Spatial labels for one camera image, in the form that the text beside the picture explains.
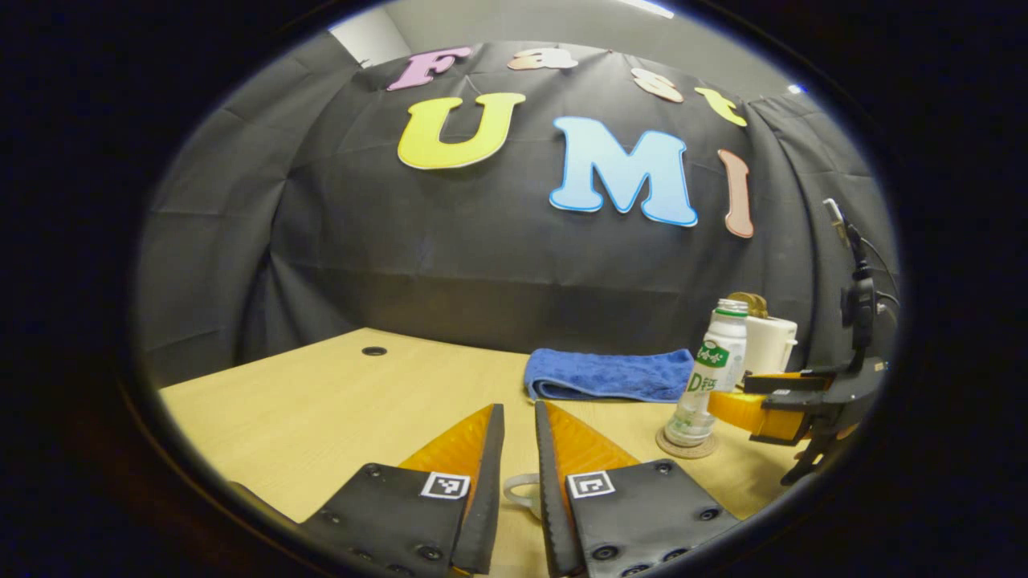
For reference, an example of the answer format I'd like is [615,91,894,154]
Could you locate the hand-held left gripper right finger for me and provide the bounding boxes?
[534,400,740,577]

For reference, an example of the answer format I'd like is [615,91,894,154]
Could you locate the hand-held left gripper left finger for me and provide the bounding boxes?
[301,403,507,577]

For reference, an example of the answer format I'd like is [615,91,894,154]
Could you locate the white teacup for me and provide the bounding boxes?
[503,472,545,521]

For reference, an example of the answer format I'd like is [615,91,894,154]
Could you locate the white green-label water bottle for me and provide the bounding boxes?
[664,299,749,448]

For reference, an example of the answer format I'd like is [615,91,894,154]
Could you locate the round wooden coaster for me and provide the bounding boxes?
[655,425,720,460]

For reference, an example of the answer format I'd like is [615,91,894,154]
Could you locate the white toaster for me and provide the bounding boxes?
[743,315,799,377]

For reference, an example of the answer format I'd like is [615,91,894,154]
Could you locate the blue towel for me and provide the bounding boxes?
[524,348,696,403]

